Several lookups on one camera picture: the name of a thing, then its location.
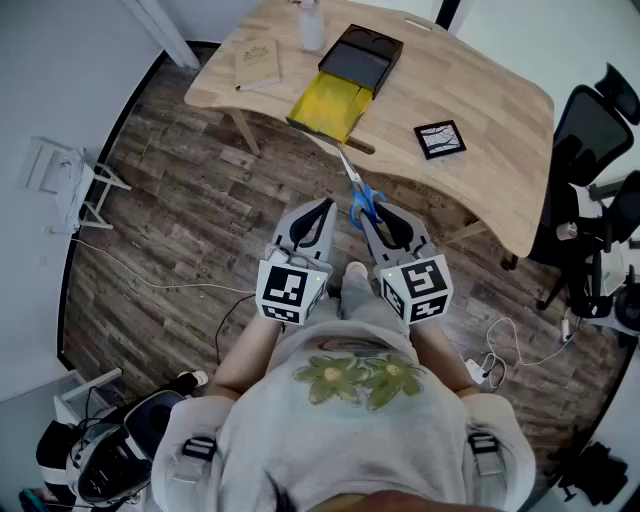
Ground thin white floor cable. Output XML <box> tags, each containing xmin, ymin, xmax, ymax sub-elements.
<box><xmin>69</xmin><ymin>237</ymin><xmax>256</xmax><ymax>296</ymax></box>

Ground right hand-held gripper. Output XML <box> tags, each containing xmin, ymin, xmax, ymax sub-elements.
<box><xmin>358</xmin><ymin>201</ymin><xmax>454</xmax><ymax>325</ymax></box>

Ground white folding stool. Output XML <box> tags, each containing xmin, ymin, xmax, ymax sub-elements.
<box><xmin>19</xmin><ymin>135</ymin><xmax>134</xmax><ymax>236</ymax></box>

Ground black box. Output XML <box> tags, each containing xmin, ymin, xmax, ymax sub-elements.
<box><xmin>285</xmin><ymin>23</ymin><xmax>405</xmax><ymax>145</ymax></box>

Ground white vase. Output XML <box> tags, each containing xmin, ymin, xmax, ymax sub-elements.
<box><xmin>298</xmin><ymin>2</ymin><xmax>326</xmax><ymax>52</ymax></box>

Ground person's left forearm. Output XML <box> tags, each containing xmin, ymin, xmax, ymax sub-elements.
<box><xmin>209</xmin><ymin>312</ymin><xmax>286</xmax><ymax>401</ymax></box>

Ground white adapter cable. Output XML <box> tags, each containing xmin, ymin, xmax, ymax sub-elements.
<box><xmin>485</xmin><ymin>309</ymin><xmax>581</xmax><ymax>391</ymax></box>

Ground black office chair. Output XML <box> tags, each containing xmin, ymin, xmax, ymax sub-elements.
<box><xmin>509</xmin><ymin>62</ymin><xmax>640</xmax><ymax>321</ymax></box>

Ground grey backpack strap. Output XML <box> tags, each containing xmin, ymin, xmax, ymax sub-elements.
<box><xmin>467</xmin><ymin>429</ymin><xmax>506</xmax><ymax>476</ymax></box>
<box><xmin>167</xmin><ymin>434</ymin><xmax>219</xmax><ymax>484</ymax></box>

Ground white power adapter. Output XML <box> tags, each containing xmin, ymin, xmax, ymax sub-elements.
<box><xmin>464</xmin><ymin>355</ymin><xmax>489</xmax><ymax>385</ymax></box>

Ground blue-handled scissors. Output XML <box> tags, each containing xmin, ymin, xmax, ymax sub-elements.
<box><xmin>337</xmin><ymin>147</ymin><xmax>389</xmax><ymax>231</ymax></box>

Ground black and white machine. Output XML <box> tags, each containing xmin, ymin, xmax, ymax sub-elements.
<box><xmin>37</xmin><ymin>389</ymin><xmax>186</xmax><ymax>509</ymax></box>

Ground black floor cable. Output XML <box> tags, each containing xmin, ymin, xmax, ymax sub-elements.
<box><xmin>214</xmin><ymin>293</ymin><xmax>257</xmax><ymax>366</ymax></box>

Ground black picture frame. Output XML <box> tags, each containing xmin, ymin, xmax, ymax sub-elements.
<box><xmin>413</xmin><ymin>119</ymin><xmax>467</xmax><ymax>161</ymax></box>

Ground person's grey trouser leg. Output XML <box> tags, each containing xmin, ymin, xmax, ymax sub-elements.
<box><xmin>327</xmin><ymin>269</ymin><xmax>414</xmax><ymax>341</ymax></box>

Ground tan hardcover book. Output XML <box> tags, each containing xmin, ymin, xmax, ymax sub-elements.
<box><xmin>234</xmin><ymin>38</ymin><xmax>283</xmax><ymax>93</ymax></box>

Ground person's right forearm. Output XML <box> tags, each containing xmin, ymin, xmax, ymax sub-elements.
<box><xmin>409</xmin><ymin>319</ymin><xmax>479</xmax><ymax>399</ymax></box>

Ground person's grey flower-print shirt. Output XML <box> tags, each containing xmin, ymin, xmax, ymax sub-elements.
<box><xmin>149</xmin><ymin>319</ymin><xmax>537</xmax><ymax>512</ymax></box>

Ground white pipe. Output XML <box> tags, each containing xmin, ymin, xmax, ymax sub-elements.
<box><xmin>122</xmin><ymin>0</ymin><xmax>201</xmax><ymax>70</ymax></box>

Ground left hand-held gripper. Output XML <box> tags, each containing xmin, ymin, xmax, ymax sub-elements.
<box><xmin>255</xmin><ymin>197</ymin><xmax>338</xmax><ymax>326</ymax></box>

